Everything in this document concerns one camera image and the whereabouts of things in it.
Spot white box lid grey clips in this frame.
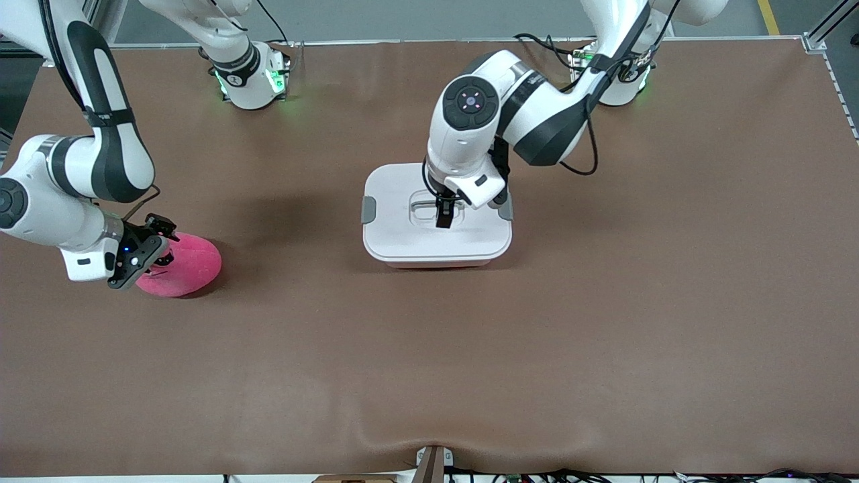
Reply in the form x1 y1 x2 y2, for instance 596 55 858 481
361 163 514 263

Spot pink plush toy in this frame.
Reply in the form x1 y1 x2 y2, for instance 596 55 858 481
134 233 223 298

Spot pink translucent plastic box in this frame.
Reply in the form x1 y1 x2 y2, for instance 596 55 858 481
386 258 494 269

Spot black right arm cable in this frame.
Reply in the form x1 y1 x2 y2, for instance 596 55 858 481
37 0 162 222

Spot black left base cables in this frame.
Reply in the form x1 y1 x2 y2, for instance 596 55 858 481
513 32 591 73

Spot aluminium frame profile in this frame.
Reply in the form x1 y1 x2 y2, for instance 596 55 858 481
0 0 111 53
802 0 859 54

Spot black right base cable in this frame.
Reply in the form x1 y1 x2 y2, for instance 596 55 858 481
254 0 291 48

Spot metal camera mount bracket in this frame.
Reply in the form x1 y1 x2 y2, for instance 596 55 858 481
414 445 454 483

